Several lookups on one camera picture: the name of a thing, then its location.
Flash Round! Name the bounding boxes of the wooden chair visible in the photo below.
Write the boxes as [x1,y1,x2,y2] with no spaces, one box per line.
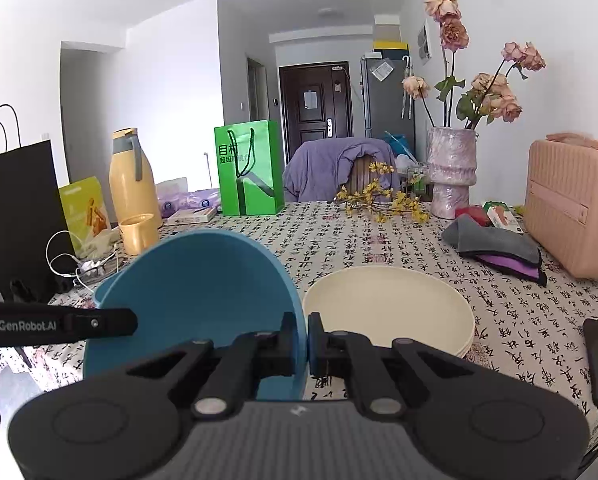
[354,157,396,194]

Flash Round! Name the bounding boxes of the yellow flower branch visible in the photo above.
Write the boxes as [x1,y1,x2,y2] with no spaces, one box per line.
[335,160,431,225]

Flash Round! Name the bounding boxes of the purple tissue packet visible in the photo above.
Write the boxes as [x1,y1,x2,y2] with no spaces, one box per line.
[156,187,223,219]

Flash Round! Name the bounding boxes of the white flat box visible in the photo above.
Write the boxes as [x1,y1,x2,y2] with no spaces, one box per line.
[165,207,218,226]

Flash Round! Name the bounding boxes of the pink textured vase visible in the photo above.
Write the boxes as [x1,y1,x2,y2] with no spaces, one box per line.
[425,126,480,220]

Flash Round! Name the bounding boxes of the metal storage rack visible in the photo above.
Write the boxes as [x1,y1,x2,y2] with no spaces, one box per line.
[404,160,431,197]

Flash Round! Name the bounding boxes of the green paper bag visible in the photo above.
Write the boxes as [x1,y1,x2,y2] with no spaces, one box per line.
[214,120,286,217]

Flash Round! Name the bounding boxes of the printed tablecloth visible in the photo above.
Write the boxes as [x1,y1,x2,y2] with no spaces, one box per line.
[0,200,598,461]

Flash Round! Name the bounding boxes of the yellow box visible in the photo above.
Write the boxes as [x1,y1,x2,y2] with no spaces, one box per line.
[372,37,410,54]

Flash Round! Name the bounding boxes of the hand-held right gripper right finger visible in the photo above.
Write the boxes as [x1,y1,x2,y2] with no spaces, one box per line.
[309,314,480,420]

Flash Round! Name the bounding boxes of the purple cloth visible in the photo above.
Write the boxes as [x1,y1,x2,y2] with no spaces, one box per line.
[474,252,548,287]

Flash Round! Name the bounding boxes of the blue plastic bag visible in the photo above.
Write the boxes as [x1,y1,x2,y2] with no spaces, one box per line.
[384,131,410,156]

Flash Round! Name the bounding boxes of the pink hard case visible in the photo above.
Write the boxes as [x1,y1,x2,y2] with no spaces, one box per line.
[524,132,598,281]

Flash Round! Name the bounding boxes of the black paper bag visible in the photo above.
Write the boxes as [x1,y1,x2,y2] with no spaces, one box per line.
[0,105,76,302]

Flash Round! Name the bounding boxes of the yellow cup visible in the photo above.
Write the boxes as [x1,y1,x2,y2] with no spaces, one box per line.
[118,213,160,256]

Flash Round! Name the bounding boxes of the white wall panel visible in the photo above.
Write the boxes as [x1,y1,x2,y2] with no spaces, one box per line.
[416,20,433,66]

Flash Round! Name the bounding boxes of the grey interior door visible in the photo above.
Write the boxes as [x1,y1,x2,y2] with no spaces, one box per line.
[246,57,270,127]

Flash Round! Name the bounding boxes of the white umbrella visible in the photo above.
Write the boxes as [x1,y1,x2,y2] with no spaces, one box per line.
[401,57,415,121]

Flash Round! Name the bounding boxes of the green snack packet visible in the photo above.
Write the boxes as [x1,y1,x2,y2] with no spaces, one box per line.
[481,201,525,235]

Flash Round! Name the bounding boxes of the yellow thermos jug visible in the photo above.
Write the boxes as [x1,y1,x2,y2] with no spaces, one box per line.
[109,127,163,232]

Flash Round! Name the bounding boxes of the purple jacket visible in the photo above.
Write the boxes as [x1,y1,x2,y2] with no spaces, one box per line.
[283,137,396,204]

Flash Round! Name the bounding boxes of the white cable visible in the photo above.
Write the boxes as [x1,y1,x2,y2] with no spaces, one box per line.
[46,230,121,292]

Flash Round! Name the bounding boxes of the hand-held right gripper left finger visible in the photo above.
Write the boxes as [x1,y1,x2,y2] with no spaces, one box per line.
[126,312,307,420]

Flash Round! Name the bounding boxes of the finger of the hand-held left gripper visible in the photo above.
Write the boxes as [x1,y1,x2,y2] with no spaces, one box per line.
[63,308,139,339]

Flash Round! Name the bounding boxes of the blue bowl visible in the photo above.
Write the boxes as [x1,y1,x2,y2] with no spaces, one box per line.
[83,230,308,403]

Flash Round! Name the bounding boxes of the dark wooden door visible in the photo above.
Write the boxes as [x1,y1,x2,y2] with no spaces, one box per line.
[279,62,354,162]

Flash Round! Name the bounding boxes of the grey cloth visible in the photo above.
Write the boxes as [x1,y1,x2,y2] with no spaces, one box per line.
[441,214,542,266]

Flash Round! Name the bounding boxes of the yellow-green box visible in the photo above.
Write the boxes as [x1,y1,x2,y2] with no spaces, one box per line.
[59,176,113,257]

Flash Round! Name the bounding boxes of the grey refrigerator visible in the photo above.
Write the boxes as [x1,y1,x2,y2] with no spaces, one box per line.
[360,52,416,161]

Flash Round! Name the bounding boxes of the dried roses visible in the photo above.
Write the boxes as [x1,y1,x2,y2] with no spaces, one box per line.
[403,0,547,132]

